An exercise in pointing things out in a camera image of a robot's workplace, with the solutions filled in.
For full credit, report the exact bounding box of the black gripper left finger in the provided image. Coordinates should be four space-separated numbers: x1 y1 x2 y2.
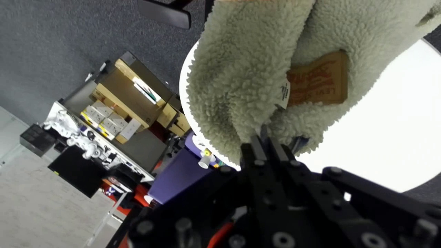
216 136 278 218

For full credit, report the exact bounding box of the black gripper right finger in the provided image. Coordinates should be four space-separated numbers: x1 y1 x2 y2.
261 125 351 213

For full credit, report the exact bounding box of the blue denim fleece-lined jacket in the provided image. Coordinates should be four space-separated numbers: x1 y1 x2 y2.
185 0 441 169

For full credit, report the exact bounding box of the white paper cup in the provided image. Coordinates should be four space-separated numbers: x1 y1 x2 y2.
198 153 214 171

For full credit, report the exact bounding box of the purple partition panel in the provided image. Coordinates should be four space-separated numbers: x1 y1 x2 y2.
147 131 220 207

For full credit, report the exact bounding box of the grey cluttered desk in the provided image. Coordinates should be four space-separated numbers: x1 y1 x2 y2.
43 85 170 184

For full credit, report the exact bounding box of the large brown cardboard box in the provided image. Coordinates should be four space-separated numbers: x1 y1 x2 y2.
94 51 192 140

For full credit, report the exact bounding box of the white yellow carton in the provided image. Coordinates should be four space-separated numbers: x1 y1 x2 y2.
82 101 142 145

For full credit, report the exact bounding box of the white crumpled packaging pile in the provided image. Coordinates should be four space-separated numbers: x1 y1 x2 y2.
43 102 122 163

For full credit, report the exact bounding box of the black box on desk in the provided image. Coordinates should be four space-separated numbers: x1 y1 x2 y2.
18 123 60 158

